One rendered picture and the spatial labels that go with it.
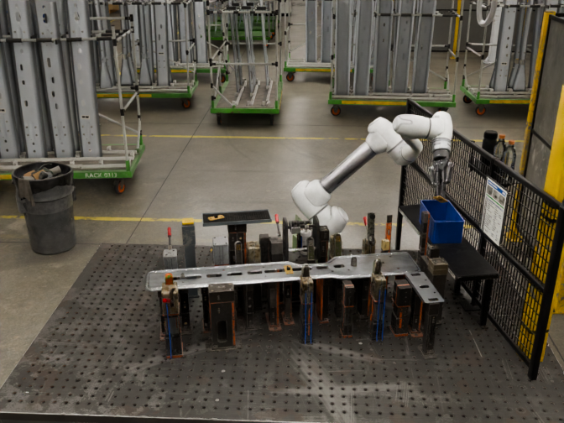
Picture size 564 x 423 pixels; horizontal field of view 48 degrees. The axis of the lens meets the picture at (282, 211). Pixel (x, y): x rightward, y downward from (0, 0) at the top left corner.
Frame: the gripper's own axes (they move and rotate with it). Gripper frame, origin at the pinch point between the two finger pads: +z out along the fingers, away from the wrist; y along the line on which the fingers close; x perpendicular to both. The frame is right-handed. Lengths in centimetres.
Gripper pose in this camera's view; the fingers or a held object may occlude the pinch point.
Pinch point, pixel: (441, 191)
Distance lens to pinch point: 310.1
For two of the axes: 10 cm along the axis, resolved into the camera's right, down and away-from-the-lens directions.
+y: 7.4, -1.5, -6.5
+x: 6.6, 3.1, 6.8
